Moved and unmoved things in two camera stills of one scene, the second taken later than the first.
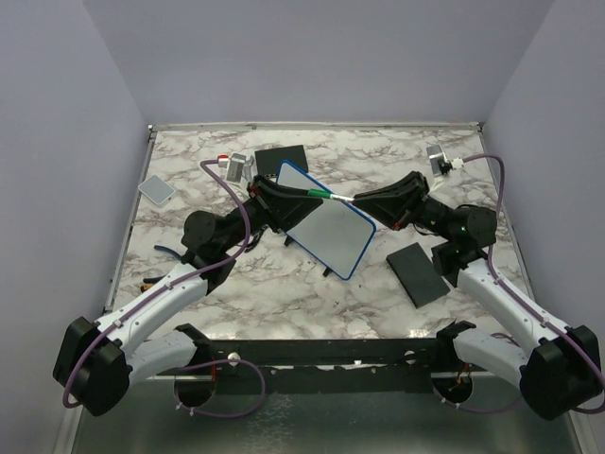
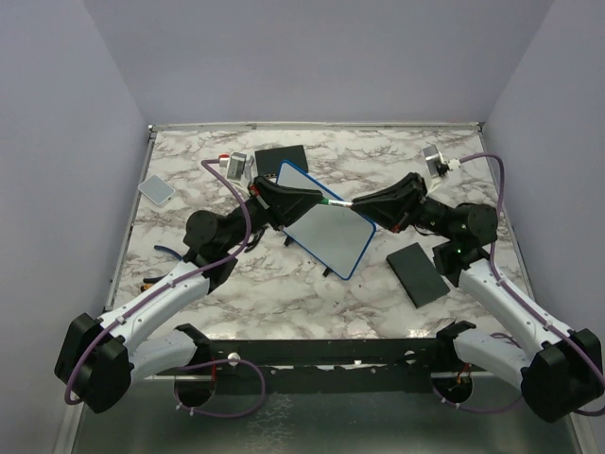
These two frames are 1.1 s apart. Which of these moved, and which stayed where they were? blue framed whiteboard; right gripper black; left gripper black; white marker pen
Moved: white marker pen
Stayed: left gripper black; blue framed whiteboard; right gripper black
